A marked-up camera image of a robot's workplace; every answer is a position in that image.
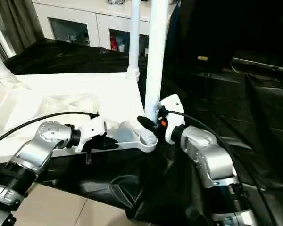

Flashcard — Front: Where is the long black bar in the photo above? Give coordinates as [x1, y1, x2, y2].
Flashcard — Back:
[233, 58, 283, 71]

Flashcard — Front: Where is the black shiny mat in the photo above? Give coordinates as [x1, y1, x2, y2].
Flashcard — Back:
[0, 37, 283, 226]

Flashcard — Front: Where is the white plastic table top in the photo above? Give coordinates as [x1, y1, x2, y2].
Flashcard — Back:
[0, 72, 159, 164]

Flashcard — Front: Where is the white plastic table leg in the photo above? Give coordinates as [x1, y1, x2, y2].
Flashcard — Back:
[126, 0, 142, 80]
[139, 0, 170, 145]
[0, 39, 19, 87]

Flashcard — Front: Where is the grey curtain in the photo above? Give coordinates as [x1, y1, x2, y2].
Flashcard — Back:
[0, 0, 44, 55]

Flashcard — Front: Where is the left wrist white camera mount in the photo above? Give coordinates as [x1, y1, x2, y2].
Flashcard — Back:
[74, 115, 107, 153]

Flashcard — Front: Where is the white glass-door cabinet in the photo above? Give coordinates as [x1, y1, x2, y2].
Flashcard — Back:
[32, 0, 176, 58]

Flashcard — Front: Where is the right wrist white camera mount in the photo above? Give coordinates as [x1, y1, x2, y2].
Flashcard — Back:
[159, 94, 186, 145]

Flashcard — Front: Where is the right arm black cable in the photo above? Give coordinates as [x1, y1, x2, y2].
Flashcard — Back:
[166, 110, 274, 226]

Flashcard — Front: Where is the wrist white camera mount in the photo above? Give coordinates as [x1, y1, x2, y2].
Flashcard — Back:
[74, 115, 107, 153]
[159, 94, 186, 145]

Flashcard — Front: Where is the black backdrop cloth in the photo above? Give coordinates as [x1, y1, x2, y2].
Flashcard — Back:
[167, 0, 283, 71]

